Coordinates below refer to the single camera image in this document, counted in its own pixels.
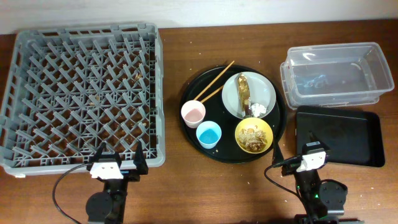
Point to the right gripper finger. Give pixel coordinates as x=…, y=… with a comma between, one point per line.
x=317, y=143
x=277, y=156

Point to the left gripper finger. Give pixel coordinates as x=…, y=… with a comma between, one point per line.
x=96, y=156
x=140, y=160

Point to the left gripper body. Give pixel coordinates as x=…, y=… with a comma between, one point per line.
x=130, y=175

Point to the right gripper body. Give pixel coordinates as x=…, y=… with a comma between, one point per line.
x=291, y=168

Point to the yellow bowl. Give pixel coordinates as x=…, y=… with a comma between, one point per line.
x=261, y=124

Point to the white tissue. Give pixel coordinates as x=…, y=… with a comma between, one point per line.
x=258, y=110

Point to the grey plate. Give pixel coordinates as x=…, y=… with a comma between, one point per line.
x=261, y=90

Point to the pink cup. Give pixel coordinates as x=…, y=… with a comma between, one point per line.
x=193, y=113

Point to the blue cup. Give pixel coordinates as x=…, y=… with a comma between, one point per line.
x=208, y=134

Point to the wooden chopstick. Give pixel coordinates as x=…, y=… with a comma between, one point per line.
x=214, y=80
x=212, y=94

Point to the food scraps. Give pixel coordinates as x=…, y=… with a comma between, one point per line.
x=252, y=139

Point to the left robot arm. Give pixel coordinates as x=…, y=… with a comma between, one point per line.
x=108, y=206

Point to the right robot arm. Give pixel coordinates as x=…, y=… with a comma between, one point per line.
x=322, y=199

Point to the grey dishwasher rack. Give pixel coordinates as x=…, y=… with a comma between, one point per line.
x=71, y=89

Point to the black rectangular tray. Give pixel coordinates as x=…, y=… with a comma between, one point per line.
x=354, y=137

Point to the clear plastic bin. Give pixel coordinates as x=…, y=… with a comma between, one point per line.
x=335, y=75

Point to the round black tray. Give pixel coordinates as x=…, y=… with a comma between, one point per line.
x=227, y=149

